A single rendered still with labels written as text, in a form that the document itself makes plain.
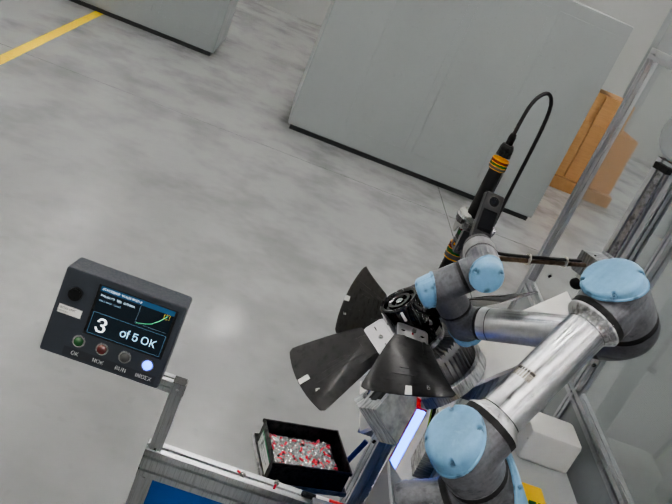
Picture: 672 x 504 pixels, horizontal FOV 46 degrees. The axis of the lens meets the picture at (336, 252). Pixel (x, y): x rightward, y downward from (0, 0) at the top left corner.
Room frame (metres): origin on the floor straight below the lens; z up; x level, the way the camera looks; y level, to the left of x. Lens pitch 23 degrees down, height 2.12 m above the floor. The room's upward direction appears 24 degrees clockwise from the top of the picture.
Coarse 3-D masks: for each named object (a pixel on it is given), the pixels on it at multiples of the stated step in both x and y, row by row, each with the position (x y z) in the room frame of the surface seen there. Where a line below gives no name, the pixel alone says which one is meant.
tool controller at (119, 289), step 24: (72, 264) 1.44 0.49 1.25; (96, 264) 1.51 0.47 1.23; (72, 288) 1.40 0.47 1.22; (96, 288) 1.42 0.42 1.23; (120, 288) 1.43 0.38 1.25; (144, 288) 1.47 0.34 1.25; (72, 312) 1.40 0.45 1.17; (120, 312) 1.42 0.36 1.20; (144, 312) 1.43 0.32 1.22; (168, 312) 1.44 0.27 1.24; (48, 336) 1.38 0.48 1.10; (72, 336) 1.39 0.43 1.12; (96, 336) 1.40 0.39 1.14; (120, 336) 1.41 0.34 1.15; (144, 336) 1.42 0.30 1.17; (168, 336) 1.43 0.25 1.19; (96, 360) 1.39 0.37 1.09; (168, 360) 1.45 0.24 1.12
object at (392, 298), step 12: (408, 288) 2.04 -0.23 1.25; (384, 300) 2.03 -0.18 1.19; (396, 300) 2.02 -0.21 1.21; (408, 300) 1.99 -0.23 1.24; (384, 312) 1.97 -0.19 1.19; (396, 312) 1.95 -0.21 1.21; (408, 312) 1.95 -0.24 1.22; (420, 312) 1.97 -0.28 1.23; (396, 324) 1.95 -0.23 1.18; (408, 324) 1.95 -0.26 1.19; (420, 324) 1.96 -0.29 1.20; (432, 324) 2.01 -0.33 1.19; (432, 336) 1.96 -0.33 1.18
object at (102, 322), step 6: (96, 312) 1.41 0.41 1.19; (96, 318) 1.41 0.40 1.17; (102, 318) 1.41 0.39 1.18; (108, 318) 1.41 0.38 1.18; (114, 318) 1.41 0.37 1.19; (90, 324) 1.40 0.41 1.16; (96, 324) 1.40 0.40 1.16; (102, 324) 1.41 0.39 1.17; (108, 324) 1.41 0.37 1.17; (90, 330) 1.40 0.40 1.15; (96, 330) 1.40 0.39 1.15; (102, 330) 1.40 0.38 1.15; (108, 330) 1.41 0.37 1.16; (102, 336) 1.40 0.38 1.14; (108, 336) 1.40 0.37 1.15
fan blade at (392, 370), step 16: (400, 336) 1.87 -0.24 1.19; (384, 352) 1.80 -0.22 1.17; (400, 352) 1.81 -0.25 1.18; (416, 352) 1.83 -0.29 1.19; (432, 352) 1.87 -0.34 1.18; (384, 368) 1.74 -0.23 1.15; (400, 368) 1.75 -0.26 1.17; (416, 368) 1.76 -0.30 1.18; (432, 368) 1.79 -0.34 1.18; (368, 384) 1.68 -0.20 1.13; (384, 384) 1.69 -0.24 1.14; (400, 384) 1.69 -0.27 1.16; (416, 384) 1.70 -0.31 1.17; (432, 384) 1.72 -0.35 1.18; (448, 384) 1.74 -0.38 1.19
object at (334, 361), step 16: (336, 336) 1.97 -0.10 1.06; (352, 336) 1.97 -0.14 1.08; (304, 352) 1.95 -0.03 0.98; (320, 352) 1.94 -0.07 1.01; (336, 352) 1.93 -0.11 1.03; (352, 352) 1.93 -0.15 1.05; (368, 352) 1.94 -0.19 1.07; (304, 368) 1.91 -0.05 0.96; (320, 368) 1.90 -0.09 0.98; (336, 368) 1.90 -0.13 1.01; (352, 368) 1.90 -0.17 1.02; (368, 368) 1.91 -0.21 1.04; (304, 384) 1.87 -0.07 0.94; (320, 384) 1.87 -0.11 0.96; (336, 384) 1.87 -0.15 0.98; (352, 384) 1.87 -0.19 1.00; (320, 400) 1.83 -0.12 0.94
